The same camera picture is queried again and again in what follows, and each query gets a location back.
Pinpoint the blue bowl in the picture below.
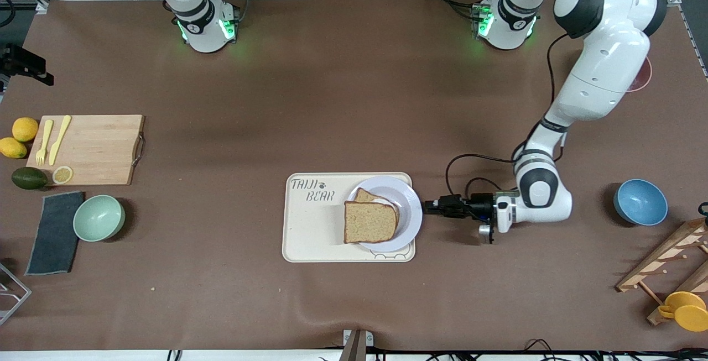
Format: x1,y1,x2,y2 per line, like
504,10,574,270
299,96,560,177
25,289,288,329
613,179,669,227

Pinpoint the black base cable bundle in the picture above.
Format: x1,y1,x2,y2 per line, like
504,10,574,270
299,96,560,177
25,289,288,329
429,0,477,22

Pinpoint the light green bowl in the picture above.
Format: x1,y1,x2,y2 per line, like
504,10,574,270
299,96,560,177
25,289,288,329
73,195,126,243

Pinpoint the pink bowl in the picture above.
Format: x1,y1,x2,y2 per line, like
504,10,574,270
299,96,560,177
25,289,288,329
627,56,653,93

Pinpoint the metal wire rack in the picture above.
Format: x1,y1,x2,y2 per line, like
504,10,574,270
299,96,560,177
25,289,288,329
0,261,32,326

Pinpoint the plain brown bread slice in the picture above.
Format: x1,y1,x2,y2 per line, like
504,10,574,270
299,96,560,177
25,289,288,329
343,201,398,244

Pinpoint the wooden peg rack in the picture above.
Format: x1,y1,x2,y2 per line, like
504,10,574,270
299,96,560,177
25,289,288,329
616,218,708,327

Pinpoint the wooden cutting board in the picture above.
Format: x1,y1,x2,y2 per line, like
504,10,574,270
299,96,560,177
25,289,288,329
26,114,145,186

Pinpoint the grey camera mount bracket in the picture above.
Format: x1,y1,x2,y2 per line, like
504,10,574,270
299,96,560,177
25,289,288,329
339,329,374,361

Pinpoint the dark grey cloth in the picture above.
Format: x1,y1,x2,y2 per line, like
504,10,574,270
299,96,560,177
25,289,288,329
25,191,86,276

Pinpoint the white round plate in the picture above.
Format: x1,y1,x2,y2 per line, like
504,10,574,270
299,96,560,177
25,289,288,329
347,176,424,253

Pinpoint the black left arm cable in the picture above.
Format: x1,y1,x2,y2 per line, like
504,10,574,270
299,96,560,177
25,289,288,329
445,32,571,200

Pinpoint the yellow lemon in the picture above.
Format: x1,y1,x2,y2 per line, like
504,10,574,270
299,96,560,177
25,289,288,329
12,117,39,143
0,137,28,159

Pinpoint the cream bear print tray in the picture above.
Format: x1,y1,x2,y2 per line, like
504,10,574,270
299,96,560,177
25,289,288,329
282,172,416,263

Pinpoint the yellow plastic fork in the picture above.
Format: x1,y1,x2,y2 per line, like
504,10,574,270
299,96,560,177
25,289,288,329
36,119,54,166

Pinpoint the green avocado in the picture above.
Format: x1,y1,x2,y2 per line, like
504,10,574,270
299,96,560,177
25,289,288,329
11,167,49,190

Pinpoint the yellow cup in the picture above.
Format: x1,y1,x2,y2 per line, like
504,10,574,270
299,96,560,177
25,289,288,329
657,291,708,332

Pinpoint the yellow plastic knife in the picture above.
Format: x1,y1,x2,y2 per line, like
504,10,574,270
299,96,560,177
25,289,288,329
49,115,72,166

